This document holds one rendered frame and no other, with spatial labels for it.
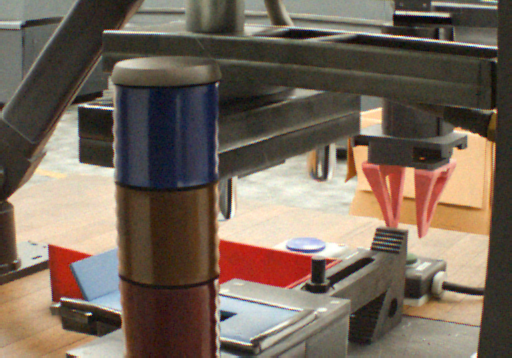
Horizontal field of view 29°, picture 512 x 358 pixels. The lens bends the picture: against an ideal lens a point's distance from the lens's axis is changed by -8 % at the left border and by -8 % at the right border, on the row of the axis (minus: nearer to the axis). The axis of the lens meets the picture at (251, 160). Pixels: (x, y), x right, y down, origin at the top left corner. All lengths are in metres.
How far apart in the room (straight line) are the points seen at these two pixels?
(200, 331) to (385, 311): 0.55
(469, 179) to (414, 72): 2.40
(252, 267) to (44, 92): 0.26
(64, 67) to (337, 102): 0.37
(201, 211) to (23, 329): 0.59
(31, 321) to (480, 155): 2.12
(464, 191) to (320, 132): 2.28
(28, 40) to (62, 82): 6.59
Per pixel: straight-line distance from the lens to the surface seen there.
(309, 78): 0.59
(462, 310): 1.00
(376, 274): 0.88
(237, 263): 1.00
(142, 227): 0.37
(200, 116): 0.36
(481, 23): 0.98
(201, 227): 0.37
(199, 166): 0.36
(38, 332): 0.93
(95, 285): 0.76
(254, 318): 0.72
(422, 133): 0.98
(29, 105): 1.01
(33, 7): 7.60
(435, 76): 0.55
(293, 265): 0.97
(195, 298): 0.38
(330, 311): 0.74
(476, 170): 2.94
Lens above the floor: 1.24
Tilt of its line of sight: 12 degrees down
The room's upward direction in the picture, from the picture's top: straight up
